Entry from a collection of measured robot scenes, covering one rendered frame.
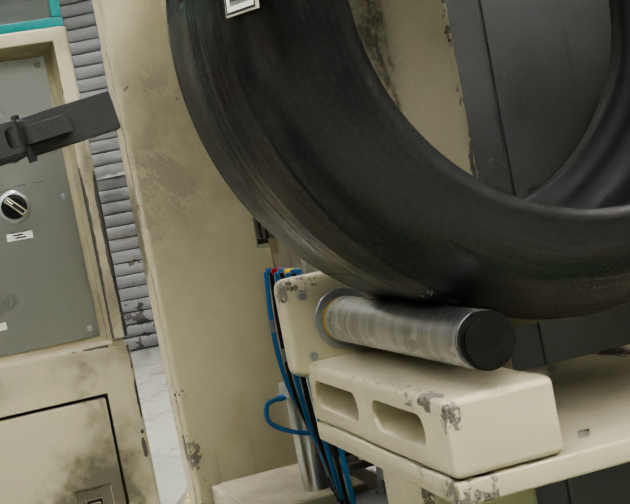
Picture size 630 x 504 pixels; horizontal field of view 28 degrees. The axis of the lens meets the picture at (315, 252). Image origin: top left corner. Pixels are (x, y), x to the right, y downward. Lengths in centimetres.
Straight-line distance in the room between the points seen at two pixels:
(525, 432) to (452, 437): 6
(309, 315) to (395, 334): 21
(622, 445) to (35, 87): 84
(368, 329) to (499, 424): 22
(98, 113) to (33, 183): 54
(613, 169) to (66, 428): 67
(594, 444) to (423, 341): 15
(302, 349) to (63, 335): 38
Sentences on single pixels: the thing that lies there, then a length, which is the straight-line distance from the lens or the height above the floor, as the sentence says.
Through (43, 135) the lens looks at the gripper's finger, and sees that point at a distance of 96.
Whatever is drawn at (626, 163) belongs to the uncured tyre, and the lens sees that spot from 130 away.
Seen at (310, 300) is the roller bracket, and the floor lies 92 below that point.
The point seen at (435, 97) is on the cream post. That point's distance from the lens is 131.
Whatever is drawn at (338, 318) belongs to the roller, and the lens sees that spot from 118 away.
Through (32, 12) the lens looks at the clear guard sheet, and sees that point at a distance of 151.
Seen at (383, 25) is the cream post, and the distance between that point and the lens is 130.
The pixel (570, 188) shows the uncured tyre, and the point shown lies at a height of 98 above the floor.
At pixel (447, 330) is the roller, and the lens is 93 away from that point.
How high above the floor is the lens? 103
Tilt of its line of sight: 3 degrees down
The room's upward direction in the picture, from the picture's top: 11 degrees counter-clockwise
